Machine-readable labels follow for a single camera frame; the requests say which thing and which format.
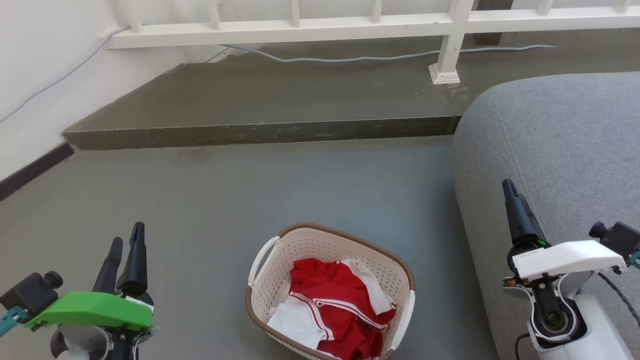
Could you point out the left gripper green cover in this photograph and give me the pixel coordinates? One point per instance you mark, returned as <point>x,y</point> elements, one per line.
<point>95,310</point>

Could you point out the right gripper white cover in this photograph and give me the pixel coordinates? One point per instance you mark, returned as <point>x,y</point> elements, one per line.
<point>570,257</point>

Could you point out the cream laundry basket brown rim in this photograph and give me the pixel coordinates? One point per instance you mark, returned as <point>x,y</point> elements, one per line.
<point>310,250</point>

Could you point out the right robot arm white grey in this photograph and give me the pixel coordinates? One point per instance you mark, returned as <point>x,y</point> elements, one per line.
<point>595,325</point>

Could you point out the red and white clothes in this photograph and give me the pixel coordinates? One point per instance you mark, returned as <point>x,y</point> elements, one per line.
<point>335,295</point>

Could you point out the grey fabric sofa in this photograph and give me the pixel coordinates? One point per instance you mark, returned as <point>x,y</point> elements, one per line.
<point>560,145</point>

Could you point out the dark baseboard strip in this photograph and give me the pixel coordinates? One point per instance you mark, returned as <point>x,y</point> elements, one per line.
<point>35,170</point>

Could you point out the white railing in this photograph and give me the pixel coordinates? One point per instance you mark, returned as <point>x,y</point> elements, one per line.
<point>350,27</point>

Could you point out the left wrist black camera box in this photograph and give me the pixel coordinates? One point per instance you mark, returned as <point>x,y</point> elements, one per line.
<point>31,295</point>

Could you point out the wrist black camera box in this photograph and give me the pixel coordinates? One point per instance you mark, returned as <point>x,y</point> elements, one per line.
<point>620,237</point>
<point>31,295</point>

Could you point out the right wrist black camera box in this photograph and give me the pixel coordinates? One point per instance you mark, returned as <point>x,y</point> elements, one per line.
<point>620,237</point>

